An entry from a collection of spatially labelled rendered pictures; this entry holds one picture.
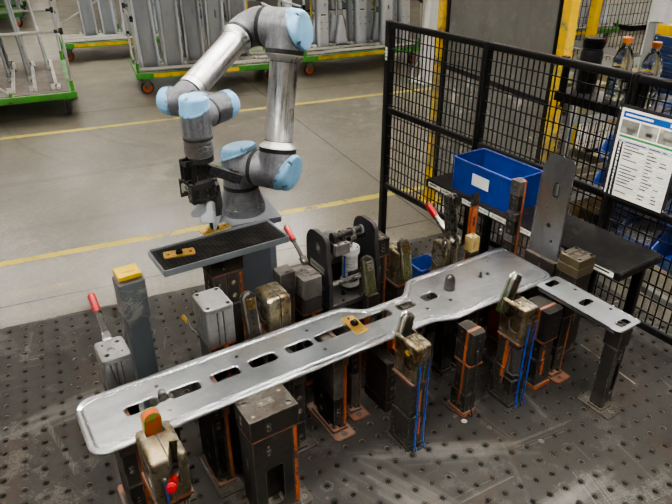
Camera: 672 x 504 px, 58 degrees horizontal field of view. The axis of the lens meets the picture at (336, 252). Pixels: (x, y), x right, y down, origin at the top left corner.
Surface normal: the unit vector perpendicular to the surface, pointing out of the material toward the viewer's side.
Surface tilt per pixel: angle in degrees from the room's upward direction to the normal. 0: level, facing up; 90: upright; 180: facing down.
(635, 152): 90
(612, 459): 0
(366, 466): 0
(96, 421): 0
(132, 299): 90
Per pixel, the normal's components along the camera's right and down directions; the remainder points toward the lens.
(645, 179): -0.84, 0.26
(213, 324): 0.54, 0.40
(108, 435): 0.00, -0.88
